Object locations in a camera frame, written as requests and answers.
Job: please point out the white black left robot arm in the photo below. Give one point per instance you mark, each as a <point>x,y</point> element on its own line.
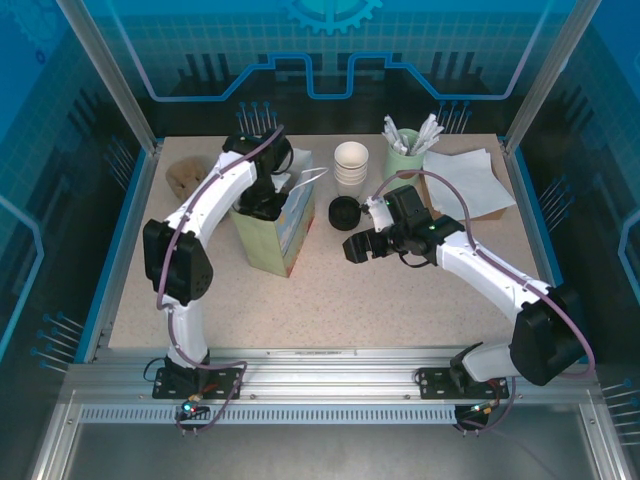
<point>220,195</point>

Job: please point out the aluminium mounting rail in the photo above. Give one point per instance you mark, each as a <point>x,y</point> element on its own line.
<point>325,375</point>

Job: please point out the aluminium frame post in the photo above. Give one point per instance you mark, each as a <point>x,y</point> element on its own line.
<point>542,75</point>
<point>112,75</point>

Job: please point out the stack of white napkins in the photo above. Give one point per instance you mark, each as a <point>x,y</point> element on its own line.
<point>485,170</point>

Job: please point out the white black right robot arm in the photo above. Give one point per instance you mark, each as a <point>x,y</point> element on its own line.
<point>490,270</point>

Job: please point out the stack of white paper cups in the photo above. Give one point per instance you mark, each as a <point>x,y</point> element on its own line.
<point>351,170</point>

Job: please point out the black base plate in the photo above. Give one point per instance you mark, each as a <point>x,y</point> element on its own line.
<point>432,385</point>
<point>225,385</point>

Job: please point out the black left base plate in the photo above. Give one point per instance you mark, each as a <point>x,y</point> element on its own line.
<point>225,385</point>

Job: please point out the stack of black lids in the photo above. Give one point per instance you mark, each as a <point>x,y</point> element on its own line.
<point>345,214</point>

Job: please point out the white paper stick packet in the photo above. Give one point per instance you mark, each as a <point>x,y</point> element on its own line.
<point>397,145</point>
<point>391,131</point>
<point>426,131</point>
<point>434,134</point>

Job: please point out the printed paper gift bag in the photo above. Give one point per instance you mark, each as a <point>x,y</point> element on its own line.
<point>265,240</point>

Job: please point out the light green ceramic mug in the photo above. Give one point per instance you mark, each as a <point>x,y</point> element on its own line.
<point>402,170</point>

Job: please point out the brown pulp cup carrier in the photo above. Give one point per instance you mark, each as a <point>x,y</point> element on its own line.
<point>182,172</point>

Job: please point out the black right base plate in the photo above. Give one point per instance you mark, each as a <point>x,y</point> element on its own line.
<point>432,385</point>

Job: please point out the small circuit board with LEDs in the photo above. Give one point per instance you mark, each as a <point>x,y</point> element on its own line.
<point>192,409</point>
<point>480,409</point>

